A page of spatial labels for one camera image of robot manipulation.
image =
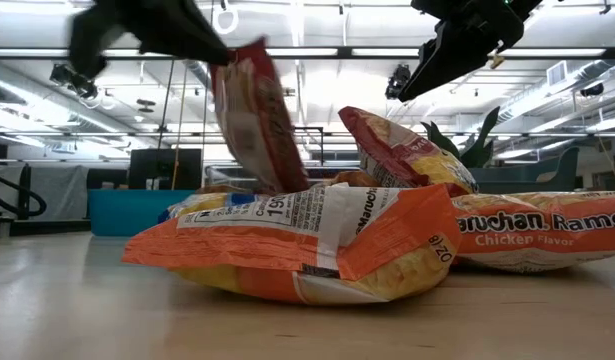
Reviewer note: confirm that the potted teal plant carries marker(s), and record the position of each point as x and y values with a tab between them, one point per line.
479	147

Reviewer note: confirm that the white ceiling vent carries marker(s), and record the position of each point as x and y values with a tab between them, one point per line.
557	73

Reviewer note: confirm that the orange noodle pack label side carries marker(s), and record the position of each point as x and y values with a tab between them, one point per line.
287	240

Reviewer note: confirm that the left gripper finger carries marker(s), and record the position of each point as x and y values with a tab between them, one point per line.
209	35

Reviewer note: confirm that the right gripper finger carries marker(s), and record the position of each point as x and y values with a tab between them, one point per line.
457	60
429	52

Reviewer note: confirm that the black screen panel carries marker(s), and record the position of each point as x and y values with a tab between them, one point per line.
162	167

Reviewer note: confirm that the black overhead beam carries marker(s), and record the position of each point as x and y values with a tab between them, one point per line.
367	52

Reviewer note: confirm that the thin black stand frame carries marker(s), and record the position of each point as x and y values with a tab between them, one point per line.
321	145

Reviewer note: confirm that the blue Maruchan noodle pack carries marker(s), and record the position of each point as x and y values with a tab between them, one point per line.
207	202

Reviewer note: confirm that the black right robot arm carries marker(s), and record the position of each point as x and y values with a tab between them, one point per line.
529	6

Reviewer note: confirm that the large teal plastic bin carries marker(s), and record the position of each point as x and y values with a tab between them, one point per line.
527	175

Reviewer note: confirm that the orange Maruchan chicken noodle pack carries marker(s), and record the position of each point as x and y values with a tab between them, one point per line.
537	230

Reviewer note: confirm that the small blue plastic bin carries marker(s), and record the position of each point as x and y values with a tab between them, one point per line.
127	212

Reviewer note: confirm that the black vertical post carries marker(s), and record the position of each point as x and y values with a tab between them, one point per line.
25	192

